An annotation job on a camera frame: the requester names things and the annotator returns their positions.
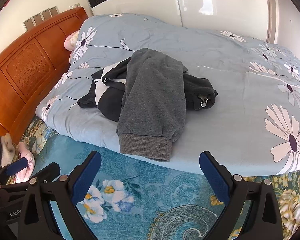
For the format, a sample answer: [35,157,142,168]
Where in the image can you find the grey sweatpants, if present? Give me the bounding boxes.
[116,48,187,161]

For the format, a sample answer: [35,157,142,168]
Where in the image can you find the pink folded blanket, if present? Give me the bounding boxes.
[15,142,35,183]

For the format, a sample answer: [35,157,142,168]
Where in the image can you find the beige fleece folded garment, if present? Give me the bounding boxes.
[0,133,15,167]

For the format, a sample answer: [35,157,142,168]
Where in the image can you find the teal floral bed blanket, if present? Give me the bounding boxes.
[20,115,300,240]

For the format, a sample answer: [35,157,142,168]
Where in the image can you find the orange wooden headboard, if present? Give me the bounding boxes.
[0,7,88,143]

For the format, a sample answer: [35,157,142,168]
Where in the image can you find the pink pillow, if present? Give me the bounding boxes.
[64,30,79,51]

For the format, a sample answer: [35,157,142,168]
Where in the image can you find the white glossy wardrobe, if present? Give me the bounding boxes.
[88,0,268,40]

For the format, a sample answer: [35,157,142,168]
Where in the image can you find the wall switch panel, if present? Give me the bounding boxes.
[23,3,88,34]

